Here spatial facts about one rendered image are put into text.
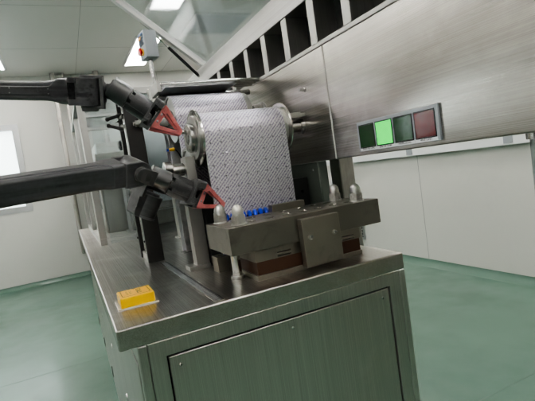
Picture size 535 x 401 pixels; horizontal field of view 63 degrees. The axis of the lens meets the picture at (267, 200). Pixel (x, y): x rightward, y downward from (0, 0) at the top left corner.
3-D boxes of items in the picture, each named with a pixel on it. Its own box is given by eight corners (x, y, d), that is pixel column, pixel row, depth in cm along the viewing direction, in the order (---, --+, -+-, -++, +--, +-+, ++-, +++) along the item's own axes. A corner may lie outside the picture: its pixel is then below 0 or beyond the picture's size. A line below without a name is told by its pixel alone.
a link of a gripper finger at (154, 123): (176, 142, 110) (143, 121, 107) (171, 146, 117) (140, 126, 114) (189, 121, 111) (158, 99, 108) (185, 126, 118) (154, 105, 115)
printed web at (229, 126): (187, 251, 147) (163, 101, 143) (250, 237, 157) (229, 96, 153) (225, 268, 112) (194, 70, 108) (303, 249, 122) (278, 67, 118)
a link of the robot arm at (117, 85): (99, 93, 104) (111, 73, 104) (103, 94, 111) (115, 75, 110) (124, 110, 106) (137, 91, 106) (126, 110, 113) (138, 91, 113)
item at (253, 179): (216, 227, 111) (205, 155, 110) (296, 211, 121) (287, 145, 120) (217, 227, 111) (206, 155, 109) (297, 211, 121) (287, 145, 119)
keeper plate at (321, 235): (302, 266, 99) (296, 219, 98) (339, 257, 103) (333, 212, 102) (308, 268, 97) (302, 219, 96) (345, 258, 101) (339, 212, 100)
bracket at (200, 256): (184, 270, 120) (165, 160, 117) (206, 264, 122) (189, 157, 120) (189, 272, 115) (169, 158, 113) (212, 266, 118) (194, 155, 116)
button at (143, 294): (118, 302, 95) (115, 292, 95) (150, 294, 98) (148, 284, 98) (121, 310, 89) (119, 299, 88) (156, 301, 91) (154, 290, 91)
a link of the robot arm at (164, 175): (150, 164, 101) (147, 162, 106) (138, 191, 101) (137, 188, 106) (178, 175, 103) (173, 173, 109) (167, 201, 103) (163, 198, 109)
